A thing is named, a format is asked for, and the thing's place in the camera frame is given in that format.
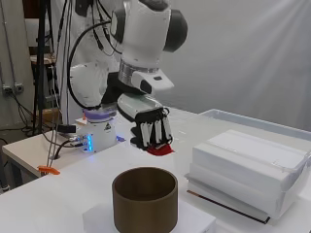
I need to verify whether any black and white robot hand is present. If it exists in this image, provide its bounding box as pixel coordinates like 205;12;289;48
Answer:
116;93;175;152

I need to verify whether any orange cube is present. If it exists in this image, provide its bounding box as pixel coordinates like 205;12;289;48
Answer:
147;144;175;157

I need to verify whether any black power adapter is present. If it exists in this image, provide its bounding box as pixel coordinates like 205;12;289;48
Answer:
57;123;78;134

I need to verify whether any white flat box stand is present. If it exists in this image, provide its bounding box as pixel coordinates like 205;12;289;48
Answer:
82;199;218;233

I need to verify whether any stack of white books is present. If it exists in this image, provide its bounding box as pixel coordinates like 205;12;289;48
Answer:
184;129;309;225

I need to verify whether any orange clamp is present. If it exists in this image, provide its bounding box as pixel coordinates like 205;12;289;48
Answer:
37;165;61;176

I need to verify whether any small white side table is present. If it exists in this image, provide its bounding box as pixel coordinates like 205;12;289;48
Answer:
1;120;98;189

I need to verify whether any white hanging sheet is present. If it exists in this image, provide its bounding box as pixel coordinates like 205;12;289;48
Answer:
52;0;311;132

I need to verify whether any black stand pole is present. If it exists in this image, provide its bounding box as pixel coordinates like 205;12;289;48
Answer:
31;0;51;134

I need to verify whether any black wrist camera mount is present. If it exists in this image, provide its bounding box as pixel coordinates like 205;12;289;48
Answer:
101;71;144;105

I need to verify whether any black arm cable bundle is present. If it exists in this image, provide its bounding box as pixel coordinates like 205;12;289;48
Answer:
62;0;122;110

